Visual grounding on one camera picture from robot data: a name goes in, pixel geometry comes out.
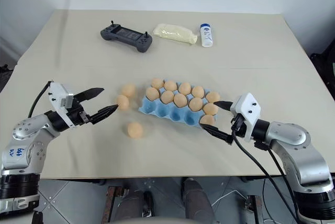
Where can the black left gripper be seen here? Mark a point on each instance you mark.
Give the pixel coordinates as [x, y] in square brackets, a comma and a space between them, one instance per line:
[77, 116]

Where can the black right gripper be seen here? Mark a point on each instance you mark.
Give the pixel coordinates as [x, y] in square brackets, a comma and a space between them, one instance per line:
[237, 123]

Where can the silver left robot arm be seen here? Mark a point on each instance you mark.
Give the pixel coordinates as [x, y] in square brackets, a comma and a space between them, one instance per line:
[24, 140]

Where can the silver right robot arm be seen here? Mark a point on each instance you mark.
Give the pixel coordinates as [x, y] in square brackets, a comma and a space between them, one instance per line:
[295, 140]

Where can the blue egg tray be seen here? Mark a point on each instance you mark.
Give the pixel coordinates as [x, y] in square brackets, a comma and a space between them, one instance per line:
[167, 112]

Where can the tan egg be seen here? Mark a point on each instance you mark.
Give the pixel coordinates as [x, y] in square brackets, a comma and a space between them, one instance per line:
[170, 85]
[195, 104]
[135, 130]
[184, 88]
[180, 100]
[128, 90]
[198, 91]
[122, 102]
[157, 83]
[152, 94]
[207, 120]
[212, 97]
[167, 97]
[210, 109]

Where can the grey handheld remote controller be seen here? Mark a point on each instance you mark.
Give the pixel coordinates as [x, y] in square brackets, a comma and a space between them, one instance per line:
[125, 37]

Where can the white plastic bottle blue label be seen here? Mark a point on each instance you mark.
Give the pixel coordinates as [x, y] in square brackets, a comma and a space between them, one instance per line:
[206, 35]

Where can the dark rounded shape under table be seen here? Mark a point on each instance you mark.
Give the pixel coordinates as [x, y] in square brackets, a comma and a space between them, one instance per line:
[197, 200]
[136, 207]

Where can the dark object beside table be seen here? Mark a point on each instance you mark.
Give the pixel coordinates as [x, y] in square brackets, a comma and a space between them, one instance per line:
[5, 70]

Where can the clear bag of pale powder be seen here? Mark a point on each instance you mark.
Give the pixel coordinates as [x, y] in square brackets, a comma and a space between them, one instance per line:
[174, 33]

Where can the dark equipment beside table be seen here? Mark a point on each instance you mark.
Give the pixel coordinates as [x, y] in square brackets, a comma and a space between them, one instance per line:
[324, 61]

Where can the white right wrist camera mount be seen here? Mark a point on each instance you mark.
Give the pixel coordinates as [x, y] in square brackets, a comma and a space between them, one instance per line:
[247, 109]

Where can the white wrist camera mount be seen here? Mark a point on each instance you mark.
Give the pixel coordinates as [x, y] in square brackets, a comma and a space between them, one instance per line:
[247, 109]
[60, 93]

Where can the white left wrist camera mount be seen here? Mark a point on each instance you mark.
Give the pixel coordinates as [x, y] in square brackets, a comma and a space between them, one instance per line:
[60, 93]

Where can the rusty metal bracket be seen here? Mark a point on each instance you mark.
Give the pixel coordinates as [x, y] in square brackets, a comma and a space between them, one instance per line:
[111, 203]
[255, 208]

